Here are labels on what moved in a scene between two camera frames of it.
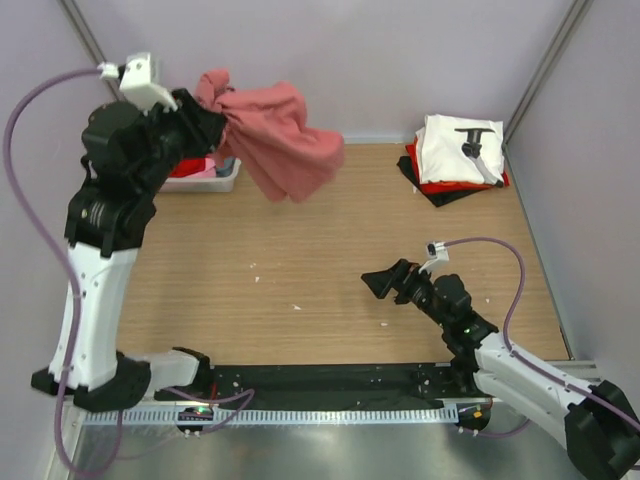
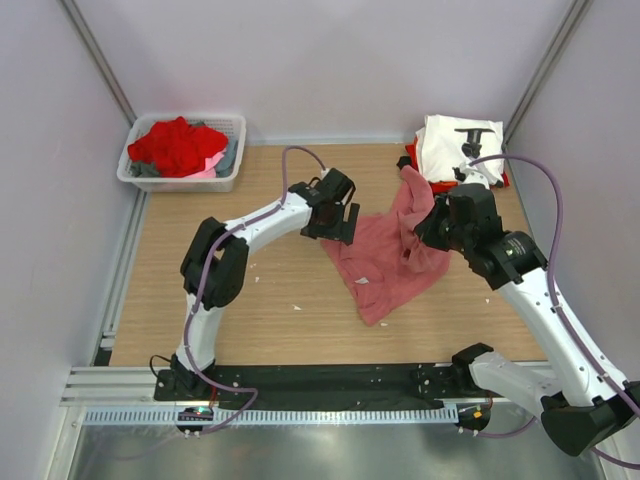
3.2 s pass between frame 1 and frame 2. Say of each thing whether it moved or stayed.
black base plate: stayed
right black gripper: moved
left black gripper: moved
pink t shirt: moved
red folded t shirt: stayed
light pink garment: stayed
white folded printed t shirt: stayed
